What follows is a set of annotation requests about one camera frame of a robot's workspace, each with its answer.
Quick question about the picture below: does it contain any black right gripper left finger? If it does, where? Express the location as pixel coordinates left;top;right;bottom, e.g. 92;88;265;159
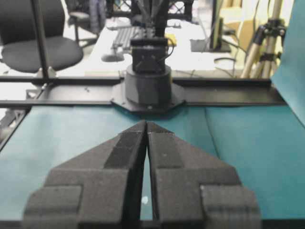
23;121;146;229

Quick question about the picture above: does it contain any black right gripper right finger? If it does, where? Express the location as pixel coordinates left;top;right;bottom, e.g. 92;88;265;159
147;122;260;229

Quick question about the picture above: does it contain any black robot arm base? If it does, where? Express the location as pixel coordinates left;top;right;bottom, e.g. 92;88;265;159
111;37;185;114

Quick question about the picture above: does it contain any teal paper backdrop sheet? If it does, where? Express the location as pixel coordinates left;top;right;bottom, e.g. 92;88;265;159
271;0;305;125

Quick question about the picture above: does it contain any black computer keyboard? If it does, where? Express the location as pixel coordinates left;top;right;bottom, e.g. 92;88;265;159
112;27;141;50

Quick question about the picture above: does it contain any black office chair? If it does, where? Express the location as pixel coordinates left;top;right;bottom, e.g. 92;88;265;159
0;0;84;73

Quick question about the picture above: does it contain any black aluminium frame rail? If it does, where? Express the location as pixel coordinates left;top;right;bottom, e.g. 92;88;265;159
0;76;286;109

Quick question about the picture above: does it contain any grey camera tripod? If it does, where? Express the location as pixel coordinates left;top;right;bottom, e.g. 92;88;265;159
240;0;287;79

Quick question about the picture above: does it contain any black vertical frame post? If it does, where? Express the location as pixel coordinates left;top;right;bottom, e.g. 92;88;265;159
30;0;56;82

